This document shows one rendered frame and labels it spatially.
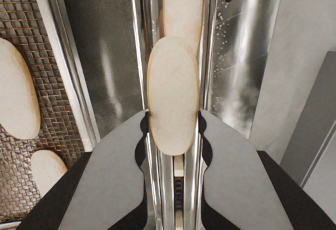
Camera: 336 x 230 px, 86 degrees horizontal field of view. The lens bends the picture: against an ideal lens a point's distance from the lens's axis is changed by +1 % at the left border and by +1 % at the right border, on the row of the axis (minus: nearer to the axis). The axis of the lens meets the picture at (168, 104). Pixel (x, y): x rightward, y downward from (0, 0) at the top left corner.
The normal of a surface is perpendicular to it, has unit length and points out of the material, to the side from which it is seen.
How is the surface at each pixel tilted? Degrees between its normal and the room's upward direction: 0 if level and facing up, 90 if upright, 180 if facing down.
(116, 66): 0
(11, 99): 21
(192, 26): 8
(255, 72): 0
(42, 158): 15
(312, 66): 0
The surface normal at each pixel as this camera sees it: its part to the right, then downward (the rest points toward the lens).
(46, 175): 0.16, 0.43
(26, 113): 0.28, 0.58
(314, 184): -0.04, 0.47
